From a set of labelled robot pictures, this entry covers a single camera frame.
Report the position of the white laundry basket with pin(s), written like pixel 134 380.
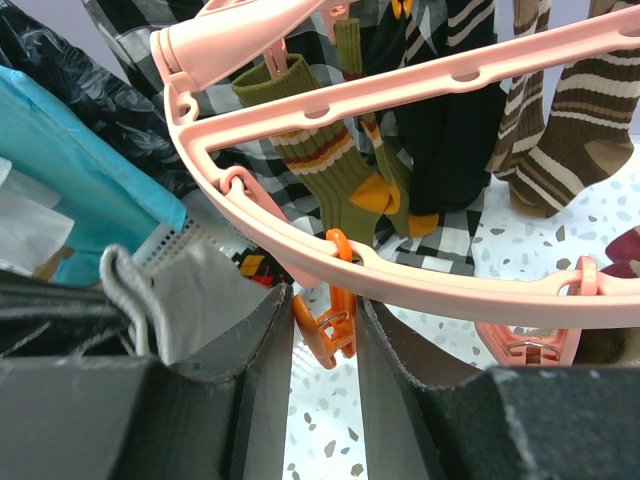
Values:
pixel 165 242

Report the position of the black white checked shirt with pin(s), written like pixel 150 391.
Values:
pixel 127 26

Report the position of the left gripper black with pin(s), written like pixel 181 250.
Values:
pixel 44 319

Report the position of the pink clip on rim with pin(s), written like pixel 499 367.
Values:
pixel 539 347

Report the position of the teal cloth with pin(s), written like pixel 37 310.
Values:
pixel 109 200

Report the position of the dark patterned garment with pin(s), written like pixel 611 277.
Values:
pixel 118 113

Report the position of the orange clip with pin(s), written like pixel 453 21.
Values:
pixel 332 331

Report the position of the olive striped hanging sock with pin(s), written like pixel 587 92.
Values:
pixel 325 159

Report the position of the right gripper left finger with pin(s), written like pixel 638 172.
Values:
pixel 220 414

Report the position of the grey yellow sock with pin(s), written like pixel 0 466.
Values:
pixel 189 301

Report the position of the black red yellow argyle sock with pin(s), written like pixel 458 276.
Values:
pixel 261 267

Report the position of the navy white striped sock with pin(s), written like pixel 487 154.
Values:
pixel 450 137

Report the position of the brown white striped sock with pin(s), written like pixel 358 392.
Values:
pixel 586 138

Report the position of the white ruffled blouse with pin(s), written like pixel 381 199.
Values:
pixel 32 232

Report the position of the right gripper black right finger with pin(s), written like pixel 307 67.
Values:
pixel 429 415

